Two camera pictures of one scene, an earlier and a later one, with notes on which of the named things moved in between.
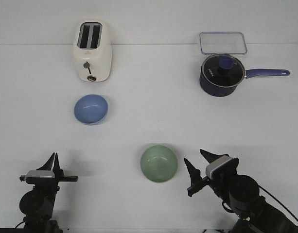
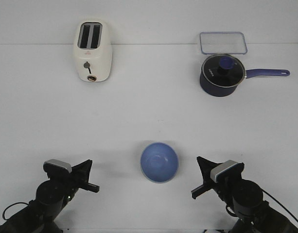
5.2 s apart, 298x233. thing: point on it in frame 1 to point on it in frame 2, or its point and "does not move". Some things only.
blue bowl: x=90 y=108 to x=159 y=162
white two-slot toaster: x=93 y=47 does not move
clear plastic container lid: x=222 y=42 does not move
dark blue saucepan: x=220 y=77 does not move
